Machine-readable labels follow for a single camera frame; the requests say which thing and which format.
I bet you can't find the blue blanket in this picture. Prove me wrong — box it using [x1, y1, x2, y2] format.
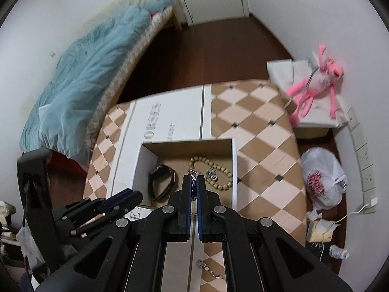
[20, 0, 174, 162]

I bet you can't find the yellow tissue pack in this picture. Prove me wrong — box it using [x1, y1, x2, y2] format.
[306, 218, 335, 244]

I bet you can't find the wooden bead bracelet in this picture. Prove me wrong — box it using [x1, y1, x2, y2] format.
[189, 156, 234, 192]

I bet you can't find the black leather bracelet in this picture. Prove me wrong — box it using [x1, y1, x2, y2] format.
[148, 164, 177, 201]

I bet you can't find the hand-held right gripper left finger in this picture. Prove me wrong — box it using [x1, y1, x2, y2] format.
[36, 175, 198, 292]

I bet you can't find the silver chain bracelet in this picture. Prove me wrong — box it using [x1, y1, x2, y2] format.
[196, 258, 227, 280]

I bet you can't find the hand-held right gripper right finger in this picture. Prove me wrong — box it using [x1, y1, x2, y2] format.
[196, 175, 363, 292]

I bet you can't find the white cardboard box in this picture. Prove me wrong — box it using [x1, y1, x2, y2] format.
[130, 138, 238, 219]

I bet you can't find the silver necklace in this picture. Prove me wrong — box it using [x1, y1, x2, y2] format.
[187, 169, 200, 203]

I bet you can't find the white bedside cabinet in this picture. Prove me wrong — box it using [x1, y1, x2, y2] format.
[266, 57, 351, 139]

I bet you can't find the bed with blue blanket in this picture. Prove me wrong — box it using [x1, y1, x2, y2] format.
[19, 0, 183, 172]

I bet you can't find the pink plush toy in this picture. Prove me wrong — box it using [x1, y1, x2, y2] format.
[287, 44, 346, 125]

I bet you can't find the white printed box lid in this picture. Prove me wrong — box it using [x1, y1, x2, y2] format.
[110, 84, 212, 196]

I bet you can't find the white charger with cable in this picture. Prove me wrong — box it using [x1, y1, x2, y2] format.
[318, 199, 379, 244]

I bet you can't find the wall socket panel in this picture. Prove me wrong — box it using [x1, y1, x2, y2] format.
[346, 106, 376, 196]

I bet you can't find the small white bottle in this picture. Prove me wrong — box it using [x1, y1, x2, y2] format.
[329, 245, 350, 260]

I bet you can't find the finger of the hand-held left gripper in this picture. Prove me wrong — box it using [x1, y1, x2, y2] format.
[54, 189, 144, 223]
[69, 210, 132, 239]

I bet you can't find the checkered table cover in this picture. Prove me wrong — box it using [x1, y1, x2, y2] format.
[83, 79, 307, 292]

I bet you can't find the white plastic bag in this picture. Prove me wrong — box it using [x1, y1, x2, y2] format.
[299, 146, 347, 211]

